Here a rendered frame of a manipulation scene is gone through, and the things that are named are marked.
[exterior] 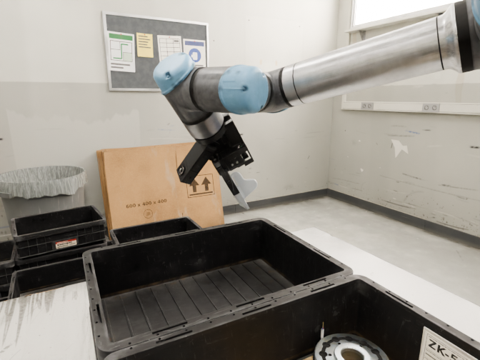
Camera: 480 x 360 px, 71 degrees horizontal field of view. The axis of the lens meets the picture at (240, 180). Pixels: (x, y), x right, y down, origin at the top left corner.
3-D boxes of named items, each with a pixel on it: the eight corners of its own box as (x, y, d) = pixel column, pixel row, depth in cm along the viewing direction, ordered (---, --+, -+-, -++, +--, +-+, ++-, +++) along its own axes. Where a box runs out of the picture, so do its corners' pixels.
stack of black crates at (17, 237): (106, 274, 208) (98, 203, 197) (116, 303, 179) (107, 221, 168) (25, 293, 188) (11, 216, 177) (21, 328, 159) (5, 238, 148)
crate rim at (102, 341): (263, 226, 82) (263, 216, 81) (357, 284, 56) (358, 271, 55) (83, 262, 64) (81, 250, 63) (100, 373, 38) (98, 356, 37)
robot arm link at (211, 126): (185, 131, 62) (176, 110, 68) (196, 148, 66) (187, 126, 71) (221, 111, 62) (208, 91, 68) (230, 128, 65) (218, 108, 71)
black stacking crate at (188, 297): (262, 262, 84) (263, 218, 81) (351, 333, 58) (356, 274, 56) (89, 306, 66) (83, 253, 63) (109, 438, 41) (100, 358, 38)
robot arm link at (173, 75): (176, 78, 53) (140, 78, 57) (206, 127, 61) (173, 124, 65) (201, 47, 56) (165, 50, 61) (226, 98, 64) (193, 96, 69)
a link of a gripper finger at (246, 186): (268, 201, 74) (247, 165, 72) (244, 214, 74) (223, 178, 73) (266, 198, 77) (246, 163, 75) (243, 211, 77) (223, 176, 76)
